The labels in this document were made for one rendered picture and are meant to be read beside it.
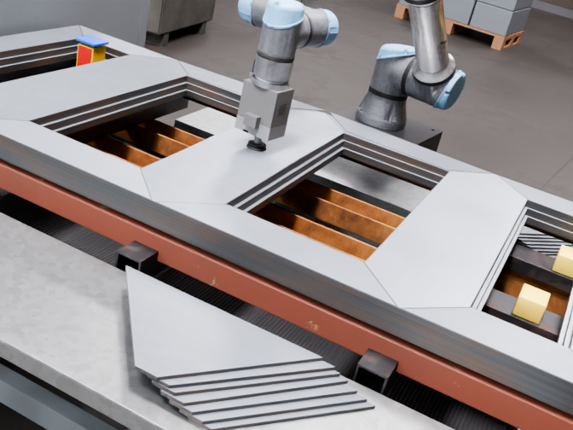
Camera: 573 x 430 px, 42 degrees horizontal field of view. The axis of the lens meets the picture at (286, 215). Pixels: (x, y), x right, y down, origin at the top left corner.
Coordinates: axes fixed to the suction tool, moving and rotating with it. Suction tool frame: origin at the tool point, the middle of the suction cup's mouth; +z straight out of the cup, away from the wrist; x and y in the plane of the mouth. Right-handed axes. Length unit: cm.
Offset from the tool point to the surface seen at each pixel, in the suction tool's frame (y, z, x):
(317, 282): 35.8, 0.7, -32.7
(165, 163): -4.5, -1.1, -23.3
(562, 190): 19, 86, 316
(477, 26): -174, 69, 682
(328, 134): 4.0, -1.0, 23.9
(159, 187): 1.8, -1.1, -31.9
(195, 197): 7.9, -1.1, -29.5
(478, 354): 62, 1, -29
